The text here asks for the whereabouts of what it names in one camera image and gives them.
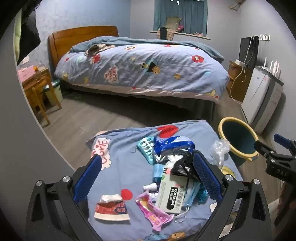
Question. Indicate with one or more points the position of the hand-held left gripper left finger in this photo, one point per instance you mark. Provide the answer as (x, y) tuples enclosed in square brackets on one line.
[(89, 178)]

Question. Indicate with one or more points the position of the teal blister tray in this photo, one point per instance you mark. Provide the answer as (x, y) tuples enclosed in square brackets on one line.
[(145, 148)]

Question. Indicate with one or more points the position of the blue plastic packet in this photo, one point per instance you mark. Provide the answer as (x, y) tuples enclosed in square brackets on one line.
[(171, 143)]

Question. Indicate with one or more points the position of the checked cloth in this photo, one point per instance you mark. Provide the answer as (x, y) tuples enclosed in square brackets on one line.
[(170, 34)]

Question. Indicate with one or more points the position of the green waste bin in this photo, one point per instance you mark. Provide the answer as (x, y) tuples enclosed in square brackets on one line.
[(55, 95)]

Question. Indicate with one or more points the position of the white wall sockets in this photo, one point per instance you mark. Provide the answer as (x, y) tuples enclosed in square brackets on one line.
[(264, 37)]

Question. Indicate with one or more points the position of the olive pillow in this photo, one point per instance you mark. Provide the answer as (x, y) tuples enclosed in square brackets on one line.
[(172, 22)]

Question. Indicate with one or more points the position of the printed blue cushion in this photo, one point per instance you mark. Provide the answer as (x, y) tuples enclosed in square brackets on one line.
[(124, 162)]

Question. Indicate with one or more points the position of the pink soft toy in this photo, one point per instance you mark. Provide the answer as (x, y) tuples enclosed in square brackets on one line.
[(180, 27)]

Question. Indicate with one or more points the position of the black plastic bag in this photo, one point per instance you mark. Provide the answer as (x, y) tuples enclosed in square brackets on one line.
[(182, 164)]

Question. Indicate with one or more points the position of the blue bin with yellow rim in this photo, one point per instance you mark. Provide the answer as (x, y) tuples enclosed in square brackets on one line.
[(233, 136)]

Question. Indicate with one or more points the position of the teal curtain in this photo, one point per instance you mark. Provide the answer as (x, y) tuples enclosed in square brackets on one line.
[(189, 16)]

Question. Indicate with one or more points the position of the blue face mask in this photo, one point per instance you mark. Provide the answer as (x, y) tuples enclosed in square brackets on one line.
[(196, 192)]

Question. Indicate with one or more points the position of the wooden desk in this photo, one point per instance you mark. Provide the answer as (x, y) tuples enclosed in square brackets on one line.
[(30, 83)]

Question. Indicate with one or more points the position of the black television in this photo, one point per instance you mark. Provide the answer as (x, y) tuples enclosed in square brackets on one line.
[(245, 51)]

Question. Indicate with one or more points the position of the white power strip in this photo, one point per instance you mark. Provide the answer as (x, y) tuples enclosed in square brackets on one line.
[(239, 62)]

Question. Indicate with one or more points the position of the pink snack wrapper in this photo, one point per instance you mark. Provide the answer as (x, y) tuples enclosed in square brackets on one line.
[(152, 213)]

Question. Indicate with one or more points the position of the pink box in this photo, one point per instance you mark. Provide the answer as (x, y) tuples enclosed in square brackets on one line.
[(25, 73)]

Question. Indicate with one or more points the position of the light green cloth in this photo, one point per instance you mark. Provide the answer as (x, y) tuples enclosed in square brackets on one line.
[(17, 34)]

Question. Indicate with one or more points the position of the dark hanging cloth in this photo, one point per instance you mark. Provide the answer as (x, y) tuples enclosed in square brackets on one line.
[(29, 30)]

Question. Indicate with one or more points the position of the light blue tube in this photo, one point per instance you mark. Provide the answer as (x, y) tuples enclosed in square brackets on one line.
[(158, 172)]

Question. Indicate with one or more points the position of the dark plush toy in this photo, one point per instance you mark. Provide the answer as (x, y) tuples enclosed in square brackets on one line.
[(93, 49)]

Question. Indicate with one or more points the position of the white air purifier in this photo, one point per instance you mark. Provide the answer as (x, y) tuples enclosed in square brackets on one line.
[(256, 92)]

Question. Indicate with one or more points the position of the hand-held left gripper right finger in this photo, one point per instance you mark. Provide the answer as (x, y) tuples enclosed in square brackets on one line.
[(208, 178)]

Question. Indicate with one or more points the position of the wooden nightstand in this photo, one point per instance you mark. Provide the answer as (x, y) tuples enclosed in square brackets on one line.
[(235, 85)]

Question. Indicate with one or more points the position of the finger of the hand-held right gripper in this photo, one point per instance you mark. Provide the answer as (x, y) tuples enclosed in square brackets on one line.
[(262, 147), (282, 140)]

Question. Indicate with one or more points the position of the bed with cartoon duvet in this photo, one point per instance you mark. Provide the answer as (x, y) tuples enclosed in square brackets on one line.
[(161, 58)]

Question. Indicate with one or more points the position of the wooden bed headboard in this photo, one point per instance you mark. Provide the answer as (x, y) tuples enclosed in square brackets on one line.
[(69, 39)]

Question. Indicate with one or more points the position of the clear plastic wrap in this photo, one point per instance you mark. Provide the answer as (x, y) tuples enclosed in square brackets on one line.
[(218, 149)]

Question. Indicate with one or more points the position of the white medicine box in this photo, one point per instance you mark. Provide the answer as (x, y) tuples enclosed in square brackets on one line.
[(171, 194)]

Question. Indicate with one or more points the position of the white router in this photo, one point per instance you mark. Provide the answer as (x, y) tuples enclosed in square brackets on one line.
[(270, 68)]

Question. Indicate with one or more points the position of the red white tissue packet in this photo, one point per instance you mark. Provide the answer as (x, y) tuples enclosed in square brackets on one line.
[(111, 208)]

